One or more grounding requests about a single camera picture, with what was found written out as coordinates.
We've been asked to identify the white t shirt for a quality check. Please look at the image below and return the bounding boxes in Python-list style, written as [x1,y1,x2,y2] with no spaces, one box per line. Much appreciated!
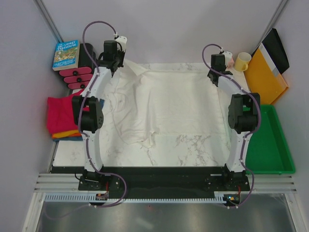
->
[105,61,231,149]

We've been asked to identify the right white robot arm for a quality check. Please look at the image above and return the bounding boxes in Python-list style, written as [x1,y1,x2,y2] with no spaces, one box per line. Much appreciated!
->
[208,54,261,190]

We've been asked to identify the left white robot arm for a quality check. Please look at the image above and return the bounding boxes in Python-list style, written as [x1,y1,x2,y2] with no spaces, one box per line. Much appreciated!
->
[72,36,127,190]

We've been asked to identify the pink plug cube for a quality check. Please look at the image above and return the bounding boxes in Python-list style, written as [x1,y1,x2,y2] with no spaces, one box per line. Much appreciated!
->
[227,58,234,69]

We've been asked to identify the yellow mug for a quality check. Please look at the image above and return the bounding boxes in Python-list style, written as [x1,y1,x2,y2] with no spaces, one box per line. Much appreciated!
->
[234,52,252,72]

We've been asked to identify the black pink drawer organizer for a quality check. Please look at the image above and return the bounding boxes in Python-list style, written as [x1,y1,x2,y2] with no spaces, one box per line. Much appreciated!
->
[59,44,95,90]

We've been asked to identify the blue treehouse book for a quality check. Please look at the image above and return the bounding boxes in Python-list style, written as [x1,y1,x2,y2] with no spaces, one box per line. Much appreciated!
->
[52,40,80,71]

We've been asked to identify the red folded t shirt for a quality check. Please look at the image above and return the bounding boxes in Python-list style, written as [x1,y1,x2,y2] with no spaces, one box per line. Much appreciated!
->
[46,89,83,134]

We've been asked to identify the orange folded t shirt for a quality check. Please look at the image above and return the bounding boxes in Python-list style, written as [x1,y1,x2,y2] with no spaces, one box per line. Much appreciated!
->
[52,130,81,139]

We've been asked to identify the blue folded t shirt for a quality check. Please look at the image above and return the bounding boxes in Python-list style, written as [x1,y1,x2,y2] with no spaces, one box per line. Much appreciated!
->
[52,136,83,142]

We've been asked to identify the green plastic tray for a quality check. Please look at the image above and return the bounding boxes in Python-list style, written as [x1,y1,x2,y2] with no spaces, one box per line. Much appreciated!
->
[246,105,295,174]

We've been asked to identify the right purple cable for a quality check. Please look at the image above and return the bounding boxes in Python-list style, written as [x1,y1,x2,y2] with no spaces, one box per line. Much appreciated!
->
[202,43,263,210]

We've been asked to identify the purple cable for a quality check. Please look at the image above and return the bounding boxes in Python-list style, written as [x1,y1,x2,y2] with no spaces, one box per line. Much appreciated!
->
[43,21,128,219]
[202,43,263,210]

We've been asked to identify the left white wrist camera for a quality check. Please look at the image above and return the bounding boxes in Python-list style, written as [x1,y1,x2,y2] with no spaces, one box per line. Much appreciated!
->
[114,36,127,52]

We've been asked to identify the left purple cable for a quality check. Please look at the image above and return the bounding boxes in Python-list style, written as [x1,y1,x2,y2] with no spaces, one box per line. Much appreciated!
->
[43,21,128,219]

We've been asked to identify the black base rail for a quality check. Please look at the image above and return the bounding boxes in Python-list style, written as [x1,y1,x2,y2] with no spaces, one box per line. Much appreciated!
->
[51,166,250,199]

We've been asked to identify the white slotted cable duct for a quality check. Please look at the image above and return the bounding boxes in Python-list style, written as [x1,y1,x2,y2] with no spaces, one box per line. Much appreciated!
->
[44,193,239,203]

